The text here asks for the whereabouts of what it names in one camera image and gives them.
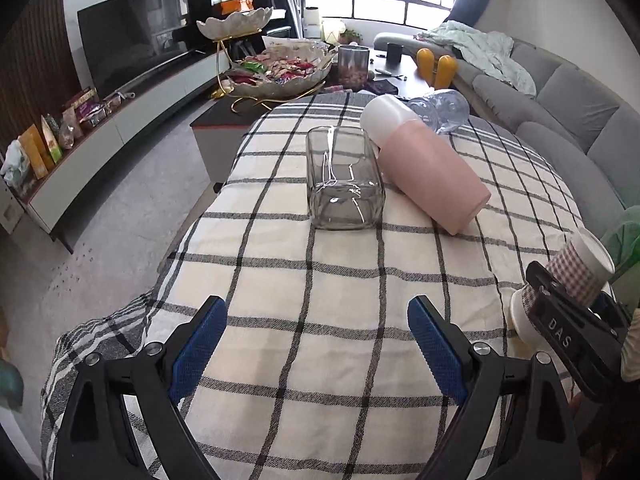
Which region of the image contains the clear jar of nuts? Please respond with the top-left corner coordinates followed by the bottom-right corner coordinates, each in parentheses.
top-left (337, 44), bottom-right (370, 91)

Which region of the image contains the clear plastic water bottle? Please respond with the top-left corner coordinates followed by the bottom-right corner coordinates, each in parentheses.
top-left (408, 89), bottom-right (470, 134)

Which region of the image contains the two-tier shell snack tray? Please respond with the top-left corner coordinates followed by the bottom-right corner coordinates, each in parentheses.
top-left (216, 32), bottom-right (337, 110)

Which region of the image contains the checkered paper cup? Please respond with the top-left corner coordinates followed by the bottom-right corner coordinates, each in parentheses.
top-left (510, 228), bottom-right (615, 351)

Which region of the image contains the black mug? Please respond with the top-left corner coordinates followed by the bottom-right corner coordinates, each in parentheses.
top-left (385, 42), bottom-right (402, 74)

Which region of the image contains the white tv cabinet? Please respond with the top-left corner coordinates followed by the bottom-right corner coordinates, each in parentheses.
top-left (25, 53), bottom-right (230, 246)

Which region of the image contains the grey sectional sofa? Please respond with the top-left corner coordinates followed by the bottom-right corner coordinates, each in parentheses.
top-left (373, 32), bottom-right (639, 236)

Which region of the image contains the orange snack box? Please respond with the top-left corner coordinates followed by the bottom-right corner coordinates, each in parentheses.
top-left (18, 124), bottom-right (54, 180)

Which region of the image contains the black flat television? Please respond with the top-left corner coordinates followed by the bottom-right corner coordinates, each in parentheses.
top-left (77, 0), bottom-right (186, 98)

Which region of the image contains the black white plaid tablecloth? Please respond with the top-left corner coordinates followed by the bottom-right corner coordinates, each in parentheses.
top-left (41, 93), bottom-right (582, 479)

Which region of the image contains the dark coffee table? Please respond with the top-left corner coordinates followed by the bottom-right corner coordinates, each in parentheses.
top-left (188, 49), bottom-right (436, 194)

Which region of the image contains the square clear glass cup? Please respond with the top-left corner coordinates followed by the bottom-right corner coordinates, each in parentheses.
top-left (306, 126), bottom-right (385, 231)

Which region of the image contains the mint green blanket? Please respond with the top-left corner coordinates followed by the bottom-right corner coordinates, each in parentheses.
top-left (414, 21), bottom-right (537, 96)

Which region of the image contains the pink tumbler white lid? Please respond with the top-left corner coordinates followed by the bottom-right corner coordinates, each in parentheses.
top-left (360, 96), bottom-right (491, 235)

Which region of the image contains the right hand beige sleeve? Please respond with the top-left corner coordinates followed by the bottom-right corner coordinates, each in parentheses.
top-left (620, 308), bottom-right (640, 382)

